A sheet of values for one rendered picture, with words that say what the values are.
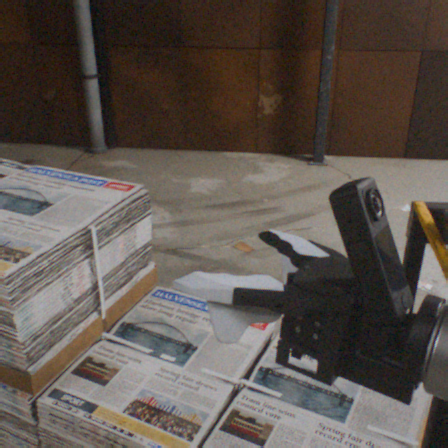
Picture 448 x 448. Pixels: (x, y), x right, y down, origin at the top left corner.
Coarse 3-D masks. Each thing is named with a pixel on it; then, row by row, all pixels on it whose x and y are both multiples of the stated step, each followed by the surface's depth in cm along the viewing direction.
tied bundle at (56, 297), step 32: (96, 224) 95; (128, 224) 104; (64, 256) 89; (96, 256) 96; (128, 256) 106; (0, 288) 80; (32, 288) 84; (64, 288) 90; (96, 288) 99; (128, 288) 109; (0, 320) 83; (32, 320) 85; (64, 320) 92; (0, 352) 88; (32, 352) 87
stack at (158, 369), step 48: (144, 336) 104; (192, 336) 104; (0, 384) 93; (48, 384) 94; (96, 384) 92; (144, 384) 92; (192, 384) 92; (240, 384) 93; (288, 384) 92; (336, 384) 93; (0, 432) 99; (48, 432) 91; (96, 432) 86; (144, 432) 83; (192, 432) 84; (240, 432) 83; (288, 432) 83; (336, 432) 84; (384, 432) 84
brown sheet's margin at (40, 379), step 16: (144, 288) 114; (128, 304) 109; (96, 320) 100; (112, 320) 105; (80, 336) 97; (96, 336) 101; (64, 352) 93; (80, 352) 98; (0, 368) 90; (48, 368) 90; (16, 384) 90; (32, 384) 88
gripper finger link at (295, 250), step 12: (264, 240) 56; (276, 240) 55; (288, 240) 53; (300, 240) 53; (288, 252) 53; (300, 252) 51; (312, 252) 51; (324, 252) 51; (288, 264) 55; (300, 264) 51
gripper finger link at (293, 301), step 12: (240, 288) 43; (252, 288) 43; (288, 288) 43; (300, 288) 44; (240, 300) 43; (252, 300) 43; (264, 300) 42; (276, 300) 42; (288, 300) 42; (300, 300) 42; (312, 300) 42; (324, 300) 42; (276, 312) 42; (288, 312) 42; (300, 312) 42
